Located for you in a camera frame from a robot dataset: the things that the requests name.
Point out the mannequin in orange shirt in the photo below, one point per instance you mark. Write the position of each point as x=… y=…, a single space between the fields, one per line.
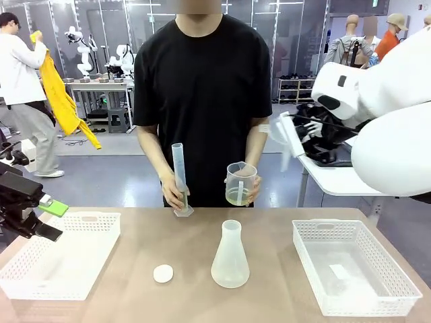
x=390 y=43

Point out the person's right hand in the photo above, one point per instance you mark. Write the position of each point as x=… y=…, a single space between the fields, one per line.
x=170 y=191

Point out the yellow hooded garment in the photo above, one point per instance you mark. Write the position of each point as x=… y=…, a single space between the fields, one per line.
x=60 y=104

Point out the person's left forearm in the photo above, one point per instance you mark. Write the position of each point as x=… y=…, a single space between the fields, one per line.
x=256 y=144

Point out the white round flask cap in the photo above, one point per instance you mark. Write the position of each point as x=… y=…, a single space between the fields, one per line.
x=163 y=273

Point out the person's black T-shirt torso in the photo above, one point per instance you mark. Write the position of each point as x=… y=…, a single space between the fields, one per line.
x=202 y=101

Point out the white plastic sheet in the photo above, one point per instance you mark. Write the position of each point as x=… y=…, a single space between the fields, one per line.
x=288 y=134

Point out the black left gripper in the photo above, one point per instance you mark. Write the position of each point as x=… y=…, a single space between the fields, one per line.
x=17 y=198

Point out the white Franka right arm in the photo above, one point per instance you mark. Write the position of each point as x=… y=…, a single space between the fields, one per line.
x=394 y=101

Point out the white perforated plastic basket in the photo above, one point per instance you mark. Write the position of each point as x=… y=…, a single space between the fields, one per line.
x=60 y=255
x=353 y=269

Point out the white background work table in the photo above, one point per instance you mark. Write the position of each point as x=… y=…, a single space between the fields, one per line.
x=101 y=85

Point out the clear plastic measuring beaker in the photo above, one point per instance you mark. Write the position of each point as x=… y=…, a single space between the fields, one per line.
x=240 y=181

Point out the white side table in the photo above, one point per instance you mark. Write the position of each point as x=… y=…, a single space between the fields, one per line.
x=336 y=181

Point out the background person grey trousers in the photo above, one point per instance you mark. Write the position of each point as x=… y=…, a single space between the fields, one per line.
x=20 y=77

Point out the white box device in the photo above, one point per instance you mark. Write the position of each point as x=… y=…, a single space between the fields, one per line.
x=30 y=154

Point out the wooden shoe rack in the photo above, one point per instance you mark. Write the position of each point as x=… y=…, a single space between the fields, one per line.
x=298 y=91

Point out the white bandage on arm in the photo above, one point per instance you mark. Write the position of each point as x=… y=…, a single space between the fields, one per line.
x=264 y=128

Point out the clear plastic graduated cylinder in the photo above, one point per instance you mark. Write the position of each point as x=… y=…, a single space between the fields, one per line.
x=179 y=165

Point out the grey plastic step stool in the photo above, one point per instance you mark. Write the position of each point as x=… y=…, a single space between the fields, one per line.
x=118 y=120

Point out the mannequin in grey shirt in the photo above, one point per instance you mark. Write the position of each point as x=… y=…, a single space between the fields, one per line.
x=347 y=43

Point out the person's right forearm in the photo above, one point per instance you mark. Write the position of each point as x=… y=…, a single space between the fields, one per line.
x=155 y=151

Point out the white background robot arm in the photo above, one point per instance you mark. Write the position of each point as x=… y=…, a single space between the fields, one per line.
x=82 y=57
x=122 y=62

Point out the translucent plastic Erlenmeyer flask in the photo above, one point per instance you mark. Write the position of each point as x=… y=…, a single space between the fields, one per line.
x=230 y=259

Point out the person's left hand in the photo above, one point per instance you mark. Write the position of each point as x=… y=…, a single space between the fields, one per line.
x=256 y=190

